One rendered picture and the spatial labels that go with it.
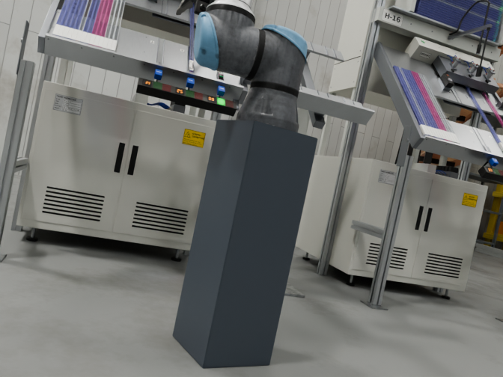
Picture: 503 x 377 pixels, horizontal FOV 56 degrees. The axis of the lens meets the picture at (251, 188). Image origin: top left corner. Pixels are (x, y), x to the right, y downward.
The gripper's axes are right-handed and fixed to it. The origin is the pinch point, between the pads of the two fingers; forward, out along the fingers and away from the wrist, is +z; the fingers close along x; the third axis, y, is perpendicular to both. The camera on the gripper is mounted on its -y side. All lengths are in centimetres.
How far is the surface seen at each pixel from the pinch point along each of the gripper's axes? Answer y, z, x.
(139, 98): -15.1, 33.2, 13.3
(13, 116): -48, 14, 52
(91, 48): -27.0, -1.7, 33.0
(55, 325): -114, -6, 27
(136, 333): -115, -7, 8
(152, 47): -15.0, 3.0, 13.9
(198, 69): -20.8, 1.5, -3.0
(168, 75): -27.6, 0.5, 7.6
